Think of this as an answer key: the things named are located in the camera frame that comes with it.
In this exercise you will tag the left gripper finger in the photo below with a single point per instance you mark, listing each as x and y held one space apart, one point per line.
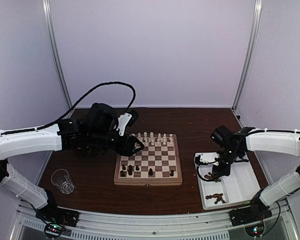
135 142
135 150

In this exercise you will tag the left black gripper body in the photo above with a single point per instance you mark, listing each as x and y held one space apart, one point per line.
101 141

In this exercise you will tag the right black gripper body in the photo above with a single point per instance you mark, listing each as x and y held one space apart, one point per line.
226 171

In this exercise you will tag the brown chess pieces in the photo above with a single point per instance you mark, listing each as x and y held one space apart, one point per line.
211 177

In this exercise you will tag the wooden chess board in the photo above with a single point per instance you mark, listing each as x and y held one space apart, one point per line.
161 159

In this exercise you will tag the dark king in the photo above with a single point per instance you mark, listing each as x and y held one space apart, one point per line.
150 172

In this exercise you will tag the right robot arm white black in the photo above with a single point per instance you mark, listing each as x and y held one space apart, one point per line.
235 145

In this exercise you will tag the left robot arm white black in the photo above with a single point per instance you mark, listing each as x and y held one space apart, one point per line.
101 130

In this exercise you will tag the white chess pieces row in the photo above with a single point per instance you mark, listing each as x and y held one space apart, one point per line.
156 140

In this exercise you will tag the brown chess piece pile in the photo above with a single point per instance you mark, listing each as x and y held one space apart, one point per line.
218 198

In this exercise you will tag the white plastic compartment tray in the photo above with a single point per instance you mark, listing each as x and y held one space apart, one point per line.
238 188

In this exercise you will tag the clear drinking glass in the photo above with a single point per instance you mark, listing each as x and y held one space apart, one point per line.
61 179

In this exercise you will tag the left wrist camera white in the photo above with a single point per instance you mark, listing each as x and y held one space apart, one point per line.
127 119

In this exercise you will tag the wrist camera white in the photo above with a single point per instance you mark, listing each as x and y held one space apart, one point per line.
206 158
127 119

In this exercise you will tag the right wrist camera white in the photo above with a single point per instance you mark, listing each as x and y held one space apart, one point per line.
206 158

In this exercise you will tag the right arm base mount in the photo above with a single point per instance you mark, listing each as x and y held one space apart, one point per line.
244 216

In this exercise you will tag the front aluminium rail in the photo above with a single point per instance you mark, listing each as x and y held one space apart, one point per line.
213 225

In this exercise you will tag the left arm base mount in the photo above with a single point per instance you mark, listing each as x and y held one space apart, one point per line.
61 216

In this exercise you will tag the left aluminium frame post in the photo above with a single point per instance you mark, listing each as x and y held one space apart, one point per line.
56 57

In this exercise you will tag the aluminium frame post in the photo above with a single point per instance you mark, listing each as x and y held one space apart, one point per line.
56 57
254 30

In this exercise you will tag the right aluminium frame post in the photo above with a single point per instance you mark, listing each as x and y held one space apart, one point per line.
254 30

